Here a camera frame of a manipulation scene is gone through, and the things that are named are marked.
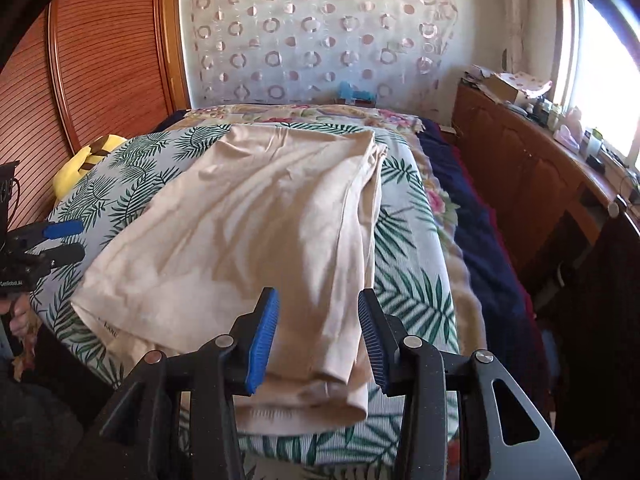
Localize beige t-shirt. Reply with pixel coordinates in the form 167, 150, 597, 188
70, 124, 387, 436

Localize person's hand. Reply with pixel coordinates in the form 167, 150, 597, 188
0, 295, 32, 338

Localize palm leaf print blanket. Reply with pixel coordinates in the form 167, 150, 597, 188
32, 119, 459, 472

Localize yellow plush toy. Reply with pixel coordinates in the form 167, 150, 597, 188
52, 134, 126, 202

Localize dark blue blanket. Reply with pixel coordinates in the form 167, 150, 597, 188
418, 119, 552, 417

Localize wooden slatted headboard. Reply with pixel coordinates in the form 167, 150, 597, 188
1, 0, 190, 226

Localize wooden side cabinet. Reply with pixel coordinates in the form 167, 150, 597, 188
451, 81, 618, 280

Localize blue toy on bed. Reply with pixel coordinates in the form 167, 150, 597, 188
337, 81, 376, 107

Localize cardboard box on cabinet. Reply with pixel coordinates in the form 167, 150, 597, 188
483, 72, 552, 106

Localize circle pattern sheer curtain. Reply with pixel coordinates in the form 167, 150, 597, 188
180, 0, 458, 115

